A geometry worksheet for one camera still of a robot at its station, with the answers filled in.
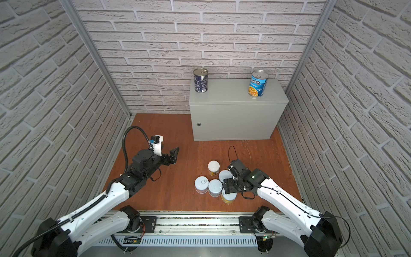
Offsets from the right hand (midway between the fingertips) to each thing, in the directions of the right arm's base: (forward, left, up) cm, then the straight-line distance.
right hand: (232, 185), depth 79 cm
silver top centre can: (+1, +9, -2) cm, 9 cm away
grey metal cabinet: (+35, -1, +18) cm, 39 cm away
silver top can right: (+8, +2, -3) cm, 9 cm away
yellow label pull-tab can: (-5, +3, -3) cm, 6 cm away
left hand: (+18, +29, +14) cm, 37 cm away
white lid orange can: (+11, +8, 0) cm, 14 cm away
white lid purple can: (+3, +16, -2) cm, 16 cm away
